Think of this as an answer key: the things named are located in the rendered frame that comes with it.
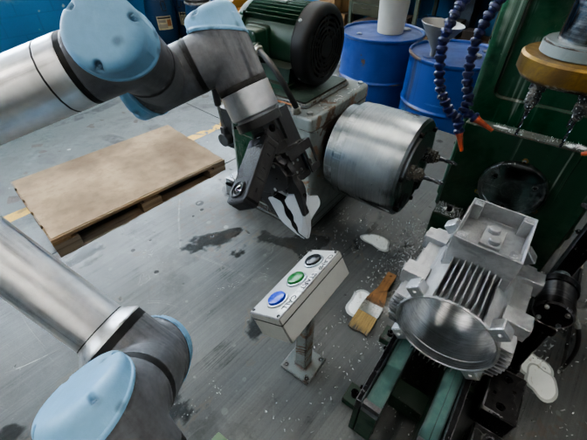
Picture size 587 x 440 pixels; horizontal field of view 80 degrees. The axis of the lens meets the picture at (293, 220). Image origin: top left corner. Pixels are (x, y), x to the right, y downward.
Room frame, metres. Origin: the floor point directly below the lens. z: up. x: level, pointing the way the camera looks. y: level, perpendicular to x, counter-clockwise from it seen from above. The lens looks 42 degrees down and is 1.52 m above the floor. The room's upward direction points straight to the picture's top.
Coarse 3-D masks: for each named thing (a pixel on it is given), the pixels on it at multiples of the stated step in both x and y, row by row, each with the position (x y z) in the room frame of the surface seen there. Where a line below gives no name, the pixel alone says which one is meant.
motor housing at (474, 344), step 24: (432, 264) 0.40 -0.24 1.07; (456, 264) 0.36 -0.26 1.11; (432, 288) 0.33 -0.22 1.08; (456, 288) 0.32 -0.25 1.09; (480, 288) 0.32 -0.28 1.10; (528, 288) 0.35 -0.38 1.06; (408, 312) 0.36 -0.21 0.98; (432, 312) 0.38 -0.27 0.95; (456, 312) 0.38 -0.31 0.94; (480, 312) 0.28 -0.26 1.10; (408, 336) 0.32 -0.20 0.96; (432, 336) 0.33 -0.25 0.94; (456, 336) 0.33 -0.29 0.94; (480, 336) 0.32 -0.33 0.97; (432, 360) 0.29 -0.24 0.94; (456, 360) 0.28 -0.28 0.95; (480, 360) 0.27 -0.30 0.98; (504, 360) 0.24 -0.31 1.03
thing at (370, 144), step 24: (360, 120) 0.76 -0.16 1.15; (384, 120) 0.75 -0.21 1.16; (408, 120) 0.74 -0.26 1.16; (432, 120) 0.77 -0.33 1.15; (336, 144) 0.74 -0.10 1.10; (360, 144) 0.71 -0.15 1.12; (384, 144) 0.69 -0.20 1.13; (408, 144) 0.67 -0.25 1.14; (432, 144) 0.82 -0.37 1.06; (336, 168) 0.72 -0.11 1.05; (360, 168) 0.69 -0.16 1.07; (384, 168) 0.66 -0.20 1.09; (408, 168) 0.67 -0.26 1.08; (360, 192) 0.68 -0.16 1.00; (384, 192) 0.64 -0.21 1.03; (408, 192) 0.71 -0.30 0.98
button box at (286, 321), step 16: (336, 256) 0.40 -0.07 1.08; (288, 272) 0.39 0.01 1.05; (304, 272) 0.37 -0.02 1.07; (320, 272) 0.36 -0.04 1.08; (336, 272) 0.38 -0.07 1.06; (288, 288) 0.34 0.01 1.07; (304, 288) 0.33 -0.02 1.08; (320, 288) 0.34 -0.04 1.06; (336, 288) 0.36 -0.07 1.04; (288, 304) 0.30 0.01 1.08; (304, 304) 0.31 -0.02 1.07; (320, 304) 0.33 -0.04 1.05; (256, 320) 0.30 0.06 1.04; (272, 320) 0.28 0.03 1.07; (288, 320) 0.28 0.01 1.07; (304, 320) 0.30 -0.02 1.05; (272, 336) 0.29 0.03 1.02; (288, 336) 0.27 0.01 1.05
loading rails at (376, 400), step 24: (384, 336) 0.40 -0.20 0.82; (384, 360) 0.29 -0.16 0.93; (408, 360) 0.31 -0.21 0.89; (384, 384) 0.26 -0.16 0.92; (408, 384) 0.29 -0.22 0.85; (456, 384) 0.26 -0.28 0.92; (480, 384) 0.30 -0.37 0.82; (360, 408) 0.23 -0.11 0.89; (384, 408) 0.26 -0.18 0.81; (408, 408) 0.25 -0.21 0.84; (432, 408) 0.22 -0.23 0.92; (456, 408) 0.21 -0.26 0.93; (360, 432) 0.21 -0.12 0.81; (432, 432) 0.18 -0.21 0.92
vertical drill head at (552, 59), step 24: (576, 0) 0.65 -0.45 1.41; (576, 24) 0.62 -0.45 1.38; (528, 48) 0.67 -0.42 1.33; (552, 48) 0.62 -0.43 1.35; (576, 48) 0.59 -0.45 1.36; (528, 72) 0.62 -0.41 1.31; (552, 72) 0.58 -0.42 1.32; (576, 72) 0.56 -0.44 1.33; (528, 96) 0.62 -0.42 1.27; (576, 120) 0.57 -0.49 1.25
